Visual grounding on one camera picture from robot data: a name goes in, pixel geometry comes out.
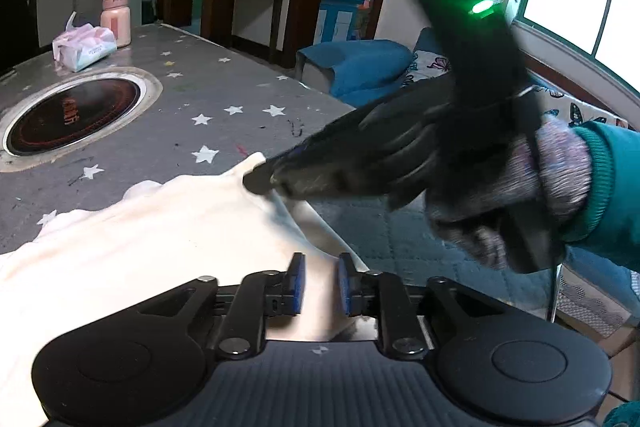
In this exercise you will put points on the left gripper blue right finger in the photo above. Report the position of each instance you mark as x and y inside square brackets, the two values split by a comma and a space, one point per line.
[382, 297]

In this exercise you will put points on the round induction cooktop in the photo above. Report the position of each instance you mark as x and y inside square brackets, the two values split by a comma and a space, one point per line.
[73, 113]

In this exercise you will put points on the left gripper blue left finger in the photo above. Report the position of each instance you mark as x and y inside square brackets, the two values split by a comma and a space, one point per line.
[260, 296]

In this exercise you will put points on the dark wooden side table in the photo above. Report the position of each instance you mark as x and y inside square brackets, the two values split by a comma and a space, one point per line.
[217, 22]

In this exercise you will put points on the wet wipes pack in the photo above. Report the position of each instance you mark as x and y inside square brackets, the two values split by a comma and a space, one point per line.
[79, 47]

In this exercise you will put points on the blue sofa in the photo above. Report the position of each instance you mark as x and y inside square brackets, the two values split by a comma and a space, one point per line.
[357, 72]

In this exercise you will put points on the pink thermos bottle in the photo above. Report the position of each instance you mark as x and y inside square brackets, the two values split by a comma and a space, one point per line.
[116, 16]

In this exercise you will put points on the teal sleeved right forearm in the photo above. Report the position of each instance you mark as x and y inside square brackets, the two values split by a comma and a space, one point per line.
[608, 223]

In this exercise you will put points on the cream white garment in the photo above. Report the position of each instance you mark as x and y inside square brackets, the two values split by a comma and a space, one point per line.
[85, 265]

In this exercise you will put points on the gloved right hand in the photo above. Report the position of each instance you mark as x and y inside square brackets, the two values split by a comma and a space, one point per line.
[557, 176]

